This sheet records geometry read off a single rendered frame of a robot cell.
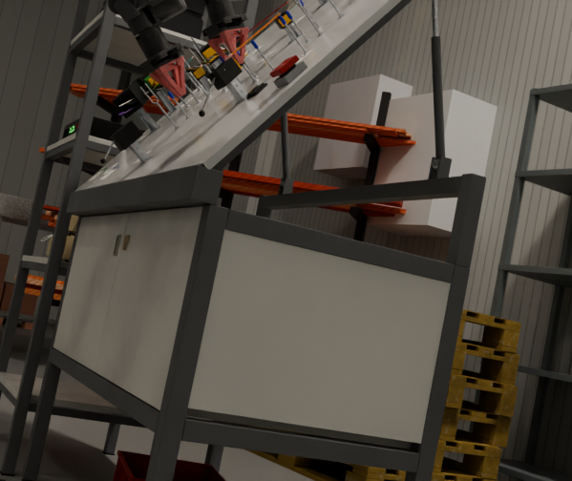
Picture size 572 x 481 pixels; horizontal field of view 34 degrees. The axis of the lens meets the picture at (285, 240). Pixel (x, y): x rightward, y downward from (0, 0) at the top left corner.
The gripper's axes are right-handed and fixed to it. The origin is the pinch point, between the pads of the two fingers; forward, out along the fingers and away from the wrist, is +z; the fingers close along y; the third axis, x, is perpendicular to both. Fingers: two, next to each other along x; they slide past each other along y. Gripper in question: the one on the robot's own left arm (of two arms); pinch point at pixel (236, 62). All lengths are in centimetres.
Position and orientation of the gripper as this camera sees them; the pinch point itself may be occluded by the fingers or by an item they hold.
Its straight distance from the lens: 212.2
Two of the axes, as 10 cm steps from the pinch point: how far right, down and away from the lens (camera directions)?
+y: -5.5, 1.2, 8.3
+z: 2.9, 9.6, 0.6
